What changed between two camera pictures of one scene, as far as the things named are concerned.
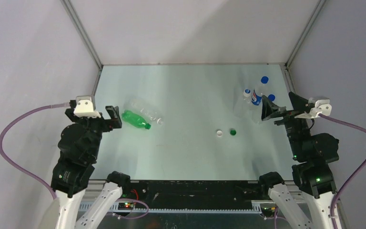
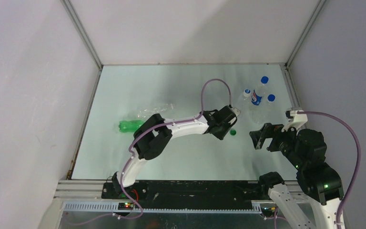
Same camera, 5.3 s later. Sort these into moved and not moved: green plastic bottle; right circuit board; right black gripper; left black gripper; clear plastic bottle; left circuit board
Moved: left black gripper; green plastic bottle; clear plastic bottle; right black gripper
Not moved: left circuit board; right circuit board
